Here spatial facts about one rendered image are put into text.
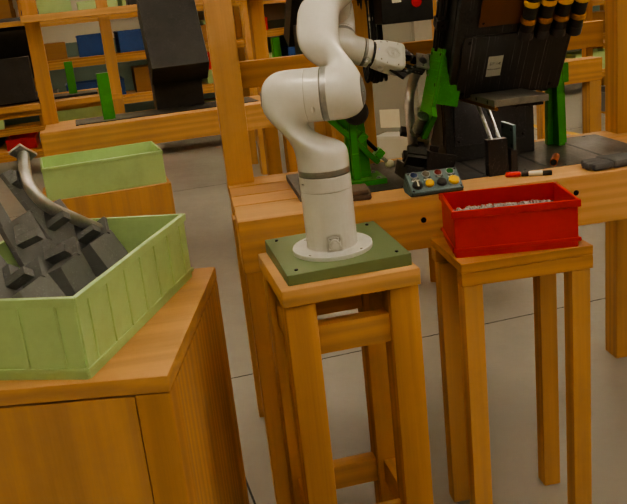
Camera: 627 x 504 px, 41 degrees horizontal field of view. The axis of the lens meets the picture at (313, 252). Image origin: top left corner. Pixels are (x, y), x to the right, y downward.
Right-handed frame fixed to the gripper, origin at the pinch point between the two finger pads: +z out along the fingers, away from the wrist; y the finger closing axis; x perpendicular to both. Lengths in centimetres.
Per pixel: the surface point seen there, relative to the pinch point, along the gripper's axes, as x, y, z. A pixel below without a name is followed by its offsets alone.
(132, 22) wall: 727, 667, -96
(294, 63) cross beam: 30.9, 18.0, -31.4
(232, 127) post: 42, -5, -49
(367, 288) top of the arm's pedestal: -23, -92, -26
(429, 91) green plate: -1.0, -10.3, 2.9
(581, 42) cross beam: 8, 36, 68
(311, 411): -2, -114, -32
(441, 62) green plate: -11.0, -7.6, 2.4
